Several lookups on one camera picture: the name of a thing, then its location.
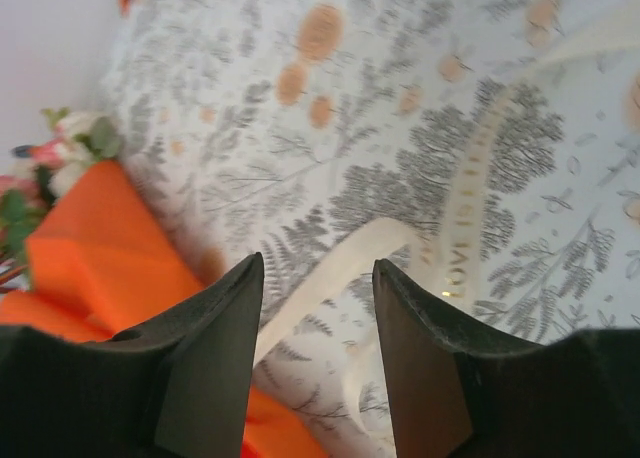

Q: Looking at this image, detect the peach pink fake flower stem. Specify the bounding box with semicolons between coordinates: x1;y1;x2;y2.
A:
0;142;56;289

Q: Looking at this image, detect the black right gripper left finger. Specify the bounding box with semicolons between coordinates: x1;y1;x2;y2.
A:
0;251;264;458

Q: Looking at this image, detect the orange wrapping paper sheet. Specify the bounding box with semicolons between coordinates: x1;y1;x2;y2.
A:
0;159;329;458

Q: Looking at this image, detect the cream printed ribbon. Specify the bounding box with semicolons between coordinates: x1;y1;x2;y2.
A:
254;0;640;452

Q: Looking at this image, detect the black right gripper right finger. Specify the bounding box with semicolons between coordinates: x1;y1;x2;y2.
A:
373;257;640;458

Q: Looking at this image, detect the grey floral tablecloth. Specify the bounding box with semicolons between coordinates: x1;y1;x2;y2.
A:
99;0;640;444

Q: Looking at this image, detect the cream fake flower stem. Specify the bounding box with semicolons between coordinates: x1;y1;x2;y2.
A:
9;106;124;199

